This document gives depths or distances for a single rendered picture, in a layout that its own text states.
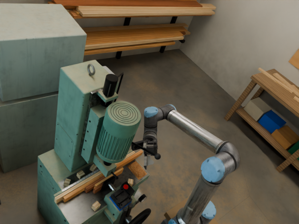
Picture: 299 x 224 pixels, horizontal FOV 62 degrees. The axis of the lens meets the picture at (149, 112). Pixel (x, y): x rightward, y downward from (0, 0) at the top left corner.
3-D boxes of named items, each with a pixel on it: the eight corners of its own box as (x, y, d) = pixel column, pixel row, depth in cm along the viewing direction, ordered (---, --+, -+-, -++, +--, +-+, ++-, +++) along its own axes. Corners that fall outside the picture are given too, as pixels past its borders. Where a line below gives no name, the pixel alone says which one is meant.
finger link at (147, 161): (153, 169, 147) (154, 154, 151) (143, 169, 147) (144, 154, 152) (154, 170, 149) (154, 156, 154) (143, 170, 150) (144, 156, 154)
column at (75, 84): (70, 173, 167) (83, 94, 119) (52, 150, 175) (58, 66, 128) (97, 158, 182) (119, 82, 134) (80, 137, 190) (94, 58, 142)
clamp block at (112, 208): (115, 220, 147) (119, 214, 141) (102, 202, 152) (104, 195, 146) (133, 206, 157) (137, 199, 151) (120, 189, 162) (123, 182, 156)
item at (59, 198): (56, 204, 141) (56, 200, 138) (54, 201, 142) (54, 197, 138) (133, 156, 180) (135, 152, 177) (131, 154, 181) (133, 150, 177)
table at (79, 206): (81, 248, 135) (82, 245, 131) (51, 204, 146) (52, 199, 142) (156, 189, 174) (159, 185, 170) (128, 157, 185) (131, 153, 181)
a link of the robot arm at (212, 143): (252, 151, 133) (169, 99, 178) (238, 159, 126) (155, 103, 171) (246, 168, 138) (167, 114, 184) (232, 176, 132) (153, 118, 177)
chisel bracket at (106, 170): (105, 179, 151) (107, 171, 146) (91, 162, 157) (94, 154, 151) (115, 173, 156) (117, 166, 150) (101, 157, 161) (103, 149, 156)
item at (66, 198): (64, 202, 143) (65, 199, 140) (62, 200, 143) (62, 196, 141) (141, 154, 183) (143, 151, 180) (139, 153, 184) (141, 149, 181)
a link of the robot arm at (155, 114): (154, 104, 172) (154, 120, 177) (140, 108, 166) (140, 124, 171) (163, 108, 165) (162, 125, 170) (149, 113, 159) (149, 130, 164)
